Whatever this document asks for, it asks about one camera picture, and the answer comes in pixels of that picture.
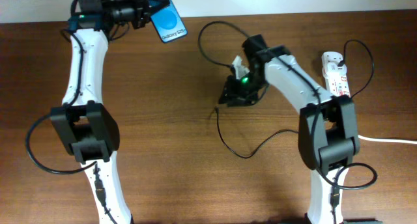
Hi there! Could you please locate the blue Galaxy smartphone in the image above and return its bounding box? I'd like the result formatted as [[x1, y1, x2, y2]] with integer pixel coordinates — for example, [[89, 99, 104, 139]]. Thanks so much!
[[151, 0, 188, 43]]

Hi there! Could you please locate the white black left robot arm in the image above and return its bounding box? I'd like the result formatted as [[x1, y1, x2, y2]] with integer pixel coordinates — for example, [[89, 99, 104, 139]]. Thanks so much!
[[50, 0, 170, 223]]

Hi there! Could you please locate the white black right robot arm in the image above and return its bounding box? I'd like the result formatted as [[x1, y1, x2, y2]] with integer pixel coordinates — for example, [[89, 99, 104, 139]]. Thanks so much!
[[218, 35, 360, 223]]

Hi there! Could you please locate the white USB charger adapter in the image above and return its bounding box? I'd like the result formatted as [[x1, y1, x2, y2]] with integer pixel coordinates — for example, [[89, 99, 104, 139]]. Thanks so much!
[[322, 62, 347, 79]]

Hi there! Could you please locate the white power strip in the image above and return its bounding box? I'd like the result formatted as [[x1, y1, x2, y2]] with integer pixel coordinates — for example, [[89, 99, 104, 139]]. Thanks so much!
[[321, 51, 351, 97]]

